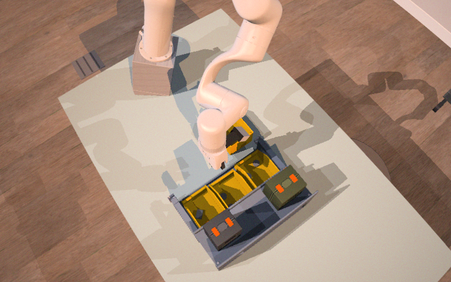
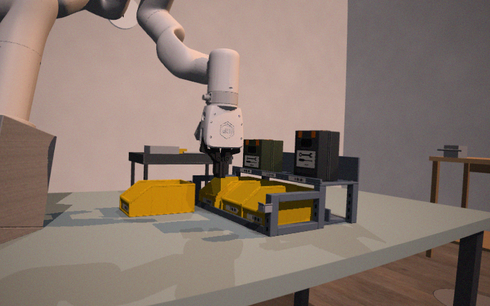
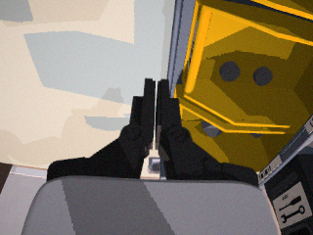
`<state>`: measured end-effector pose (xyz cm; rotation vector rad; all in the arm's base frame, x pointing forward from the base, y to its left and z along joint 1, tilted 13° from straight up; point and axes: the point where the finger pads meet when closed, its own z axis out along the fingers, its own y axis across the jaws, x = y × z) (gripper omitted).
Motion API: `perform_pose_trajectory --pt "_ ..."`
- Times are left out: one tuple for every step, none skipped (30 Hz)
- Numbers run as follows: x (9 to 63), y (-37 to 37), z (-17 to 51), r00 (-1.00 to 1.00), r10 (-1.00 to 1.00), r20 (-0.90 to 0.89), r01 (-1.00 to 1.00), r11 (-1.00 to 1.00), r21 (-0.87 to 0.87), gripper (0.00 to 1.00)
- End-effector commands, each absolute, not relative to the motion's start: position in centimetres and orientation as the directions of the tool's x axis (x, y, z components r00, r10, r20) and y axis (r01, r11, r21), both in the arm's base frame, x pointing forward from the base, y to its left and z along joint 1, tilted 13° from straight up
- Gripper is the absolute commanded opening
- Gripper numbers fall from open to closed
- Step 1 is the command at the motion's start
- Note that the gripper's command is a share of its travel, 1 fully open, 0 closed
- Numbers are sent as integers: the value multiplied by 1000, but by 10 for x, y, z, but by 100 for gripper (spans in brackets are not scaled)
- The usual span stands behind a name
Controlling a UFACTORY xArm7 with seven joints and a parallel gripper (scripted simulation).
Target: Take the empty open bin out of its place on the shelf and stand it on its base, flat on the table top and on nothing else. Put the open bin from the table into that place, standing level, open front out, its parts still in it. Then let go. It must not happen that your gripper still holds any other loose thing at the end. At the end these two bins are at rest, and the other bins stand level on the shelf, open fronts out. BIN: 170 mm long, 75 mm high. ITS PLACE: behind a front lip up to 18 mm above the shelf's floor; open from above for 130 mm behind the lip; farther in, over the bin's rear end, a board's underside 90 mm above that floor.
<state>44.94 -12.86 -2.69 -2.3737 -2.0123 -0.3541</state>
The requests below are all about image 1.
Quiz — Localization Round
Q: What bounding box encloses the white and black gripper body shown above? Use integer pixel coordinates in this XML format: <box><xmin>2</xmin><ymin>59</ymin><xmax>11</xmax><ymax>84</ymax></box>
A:
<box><xmin>198</xmin><ymin>137</ymin><xmax>228</xmax><ymax>170</ymax></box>

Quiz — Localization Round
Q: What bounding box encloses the dark grey tool case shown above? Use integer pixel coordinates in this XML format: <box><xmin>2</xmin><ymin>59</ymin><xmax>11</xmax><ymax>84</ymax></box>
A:
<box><xmin>203</xmin><ymin>208</ymin><xmax>243</xmax><ymax>251</ymax></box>

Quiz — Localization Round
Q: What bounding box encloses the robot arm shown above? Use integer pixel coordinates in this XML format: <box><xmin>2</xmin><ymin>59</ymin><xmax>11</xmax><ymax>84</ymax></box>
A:
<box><xmin>139</xmin><ymin>0</ymin><xmax>282</xmax><ymax>153</ymax></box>

